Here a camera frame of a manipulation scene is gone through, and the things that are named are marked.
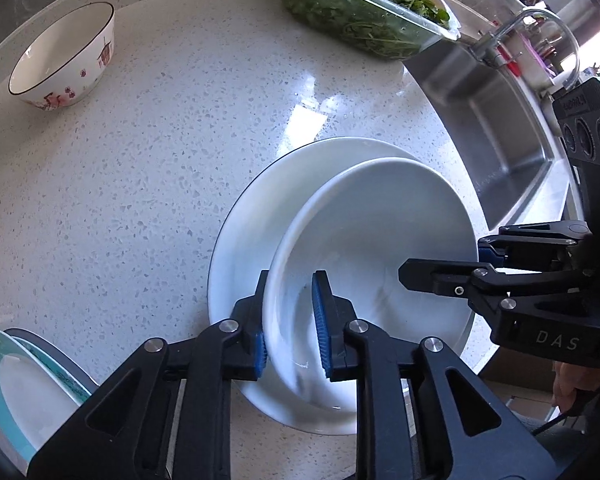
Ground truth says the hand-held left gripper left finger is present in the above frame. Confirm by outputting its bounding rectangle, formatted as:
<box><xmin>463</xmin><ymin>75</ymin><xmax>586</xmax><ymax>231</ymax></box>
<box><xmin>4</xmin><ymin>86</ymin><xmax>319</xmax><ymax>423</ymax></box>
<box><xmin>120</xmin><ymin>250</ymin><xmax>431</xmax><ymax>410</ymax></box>
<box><xmin>27</xmin><ymin>269</ymin><xmax>271</xmax><ymax>480</ymax></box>

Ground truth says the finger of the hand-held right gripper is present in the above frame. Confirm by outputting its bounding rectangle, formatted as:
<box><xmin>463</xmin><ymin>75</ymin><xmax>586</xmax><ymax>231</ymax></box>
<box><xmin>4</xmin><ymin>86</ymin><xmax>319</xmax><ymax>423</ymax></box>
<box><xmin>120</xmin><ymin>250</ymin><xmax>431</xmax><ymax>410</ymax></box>
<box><xmin>398</xmin><ymin>258</ymin><xmax>589</xmax><ymax>322</ymax></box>
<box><xmin>477</xmin><ymin>219</ymin><xmax>594</xmax><ymax>267</ymax></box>

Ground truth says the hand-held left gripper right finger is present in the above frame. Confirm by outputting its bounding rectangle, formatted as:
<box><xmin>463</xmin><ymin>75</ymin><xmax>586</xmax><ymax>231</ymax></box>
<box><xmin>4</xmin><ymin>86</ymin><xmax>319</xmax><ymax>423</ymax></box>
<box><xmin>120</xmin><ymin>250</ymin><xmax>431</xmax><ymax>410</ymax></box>
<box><xmin>311</xmin><ymin>269</ymin><xmax>558</xmax><ymax>480</ymax></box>

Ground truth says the small white bowl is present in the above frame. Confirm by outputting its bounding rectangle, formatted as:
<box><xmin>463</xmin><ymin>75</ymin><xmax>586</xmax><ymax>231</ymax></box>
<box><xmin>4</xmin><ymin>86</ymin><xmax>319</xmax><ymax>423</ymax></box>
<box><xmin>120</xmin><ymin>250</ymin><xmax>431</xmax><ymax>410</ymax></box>
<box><xmin>264</xmin><ymin>156</ymin><xmax>479</xmax><ymax>411</ymax></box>

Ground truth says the large white bowl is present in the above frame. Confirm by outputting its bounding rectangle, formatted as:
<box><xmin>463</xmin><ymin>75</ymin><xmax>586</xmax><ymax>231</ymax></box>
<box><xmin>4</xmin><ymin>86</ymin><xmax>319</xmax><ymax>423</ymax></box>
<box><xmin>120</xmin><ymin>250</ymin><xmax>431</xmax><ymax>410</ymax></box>
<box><xmin>207</xmin><ymin>136</ymin><xmax>476</xmax><ymax>436</ymax></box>

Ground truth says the grey plate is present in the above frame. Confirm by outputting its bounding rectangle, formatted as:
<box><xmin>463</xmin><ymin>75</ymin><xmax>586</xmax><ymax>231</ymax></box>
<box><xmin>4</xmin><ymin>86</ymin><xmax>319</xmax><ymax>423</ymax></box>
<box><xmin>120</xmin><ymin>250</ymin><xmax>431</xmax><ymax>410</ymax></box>
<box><xmin>4</xmin><ymin>327</ymin><xmax>98</xmax><ymax>401</ymax></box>

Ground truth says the small teal floral plate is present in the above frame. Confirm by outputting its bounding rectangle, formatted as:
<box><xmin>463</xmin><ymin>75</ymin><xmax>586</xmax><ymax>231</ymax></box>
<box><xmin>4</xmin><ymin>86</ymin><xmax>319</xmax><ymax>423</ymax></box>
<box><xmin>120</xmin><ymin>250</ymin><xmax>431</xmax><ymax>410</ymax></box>
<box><xmin>0</xmin><ymin>341</ymin><xmax>91</xmax><ymax>463</ymax></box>

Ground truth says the person's right hand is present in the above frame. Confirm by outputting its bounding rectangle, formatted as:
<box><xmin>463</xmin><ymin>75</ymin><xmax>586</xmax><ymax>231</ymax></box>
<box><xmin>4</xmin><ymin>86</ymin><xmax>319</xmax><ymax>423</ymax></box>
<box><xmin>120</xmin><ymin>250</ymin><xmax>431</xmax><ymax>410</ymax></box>
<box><xmin>552</xmin><ymin>360</ymin><xmax>600</xmax><ymax>413</ymax></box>

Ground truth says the steel sink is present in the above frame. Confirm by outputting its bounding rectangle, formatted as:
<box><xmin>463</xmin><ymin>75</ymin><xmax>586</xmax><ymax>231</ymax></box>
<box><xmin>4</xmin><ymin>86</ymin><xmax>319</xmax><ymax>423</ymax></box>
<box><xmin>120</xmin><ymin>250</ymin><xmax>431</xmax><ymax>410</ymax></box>
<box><xmin>405</xmin><ymin>35</ymin><xmax>581</xmax><ymax>231</ymax></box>

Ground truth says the small red object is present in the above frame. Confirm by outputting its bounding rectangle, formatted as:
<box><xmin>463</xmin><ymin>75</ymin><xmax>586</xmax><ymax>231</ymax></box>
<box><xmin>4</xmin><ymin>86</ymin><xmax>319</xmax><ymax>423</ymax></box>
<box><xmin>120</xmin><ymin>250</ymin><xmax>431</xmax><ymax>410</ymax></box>
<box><xmin>497</xmin><ymin>45</ymin><xmax>524</xmax><ymax>79</ymax></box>

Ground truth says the steel faucet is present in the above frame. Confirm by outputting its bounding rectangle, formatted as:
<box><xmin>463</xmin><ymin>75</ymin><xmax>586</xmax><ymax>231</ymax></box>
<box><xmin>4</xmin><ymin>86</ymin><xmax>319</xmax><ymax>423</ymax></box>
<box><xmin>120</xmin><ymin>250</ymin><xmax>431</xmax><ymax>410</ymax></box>
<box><xmin>467</xmin><ymin>7</ymin><xmax>581</xmax><ymax>92</ymax></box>

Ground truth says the clear plastic container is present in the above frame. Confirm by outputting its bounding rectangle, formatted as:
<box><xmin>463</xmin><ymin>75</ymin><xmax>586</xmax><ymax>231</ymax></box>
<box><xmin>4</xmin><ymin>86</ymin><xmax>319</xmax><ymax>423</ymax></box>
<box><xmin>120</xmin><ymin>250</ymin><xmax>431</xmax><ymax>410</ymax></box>
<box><xmin>279</xmin><ymin>0</ymin><xmax>461</xmax><ymax>61</ymax></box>

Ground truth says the black-rimmed printed bowl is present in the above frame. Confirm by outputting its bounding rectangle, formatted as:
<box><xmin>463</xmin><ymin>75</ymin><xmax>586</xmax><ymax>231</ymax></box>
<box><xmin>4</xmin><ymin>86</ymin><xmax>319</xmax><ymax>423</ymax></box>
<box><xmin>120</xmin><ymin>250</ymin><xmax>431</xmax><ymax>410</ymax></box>
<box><xmin>7</xmin><ymin>1</ymin><xmax>117</xmax><ymax>110</ymax></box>

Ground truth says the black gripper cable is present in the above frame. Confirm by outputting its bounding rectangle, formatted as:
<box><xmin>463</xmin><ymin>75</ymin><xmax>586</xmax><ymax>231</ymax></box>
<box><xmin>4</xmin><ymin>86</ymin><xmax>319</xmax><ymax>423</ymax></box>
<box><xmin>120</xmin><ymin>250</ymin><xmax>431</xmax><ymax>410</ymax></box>
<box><xmin>532</xmin><ymin>372</ymin><xmax>600</xmax><ymax>437</ymax></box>

